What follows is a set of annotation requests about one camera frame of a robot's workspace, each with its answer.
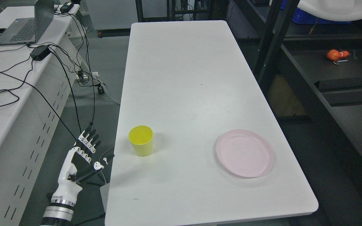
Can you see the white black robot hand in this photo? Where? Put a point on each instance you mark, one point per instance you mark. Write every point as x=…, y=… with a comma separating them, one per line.
x=79, y=167

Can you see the yellow plastic cup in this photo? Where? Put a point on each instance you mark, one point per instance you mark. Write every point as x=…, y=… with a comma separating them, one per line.
x=141, y=139

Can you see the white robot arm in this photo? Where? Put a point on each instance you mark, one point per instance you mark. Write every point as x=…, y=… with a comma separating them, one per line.
x=58, y=214

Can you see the black metal shelf rack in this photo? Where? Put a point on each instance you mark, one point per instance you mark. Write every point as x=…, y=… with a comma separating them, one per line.
x=330, y=92

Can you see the orange toy on shelf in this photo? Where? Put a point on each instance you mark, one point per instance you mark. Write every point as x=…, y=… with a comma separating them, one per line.
x=335, y=55

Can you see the white side desk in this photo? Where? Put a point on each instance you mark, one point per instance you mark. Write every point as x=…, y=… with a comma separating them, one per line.
x=32, y=97

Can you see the black power adapter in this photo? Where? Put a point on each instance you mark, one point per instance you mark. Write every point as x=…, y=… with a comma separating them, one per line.
x=40, y=52

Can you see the white table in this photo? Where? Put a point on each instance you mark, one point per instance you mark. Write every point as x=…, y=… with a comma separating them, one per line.
x=190, y=83

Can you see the grey laptop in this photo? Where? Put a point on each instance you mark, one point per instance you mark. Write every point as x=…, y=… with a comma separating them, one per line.
x=29, y=30

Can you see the pink plastic plate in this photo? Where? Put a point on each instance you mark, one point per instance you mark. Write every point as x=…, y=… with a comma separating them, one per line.
x=244, y=153

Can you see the blue plastic crate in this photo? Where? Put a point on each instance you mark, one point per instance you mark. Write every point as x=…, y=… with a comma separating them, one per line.
x=302, y=17

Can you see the white cloth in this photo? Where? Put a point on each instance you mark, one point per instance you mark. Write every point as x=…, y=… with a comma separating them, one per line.
x=334, y=10

